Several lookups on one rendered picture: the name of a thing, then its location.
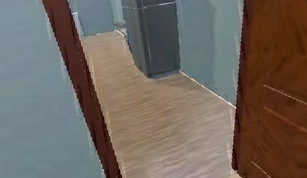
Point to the dark grey fridge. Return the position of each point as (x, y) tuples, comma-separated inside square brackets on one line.
[(155, 26)]

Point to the reddish brown door frame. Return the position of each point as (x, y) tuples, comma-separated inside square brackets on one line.
[(84, 87)]

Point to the brown wooden room door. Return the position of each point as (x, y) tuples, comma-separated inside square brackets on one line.
[(297, 75)]

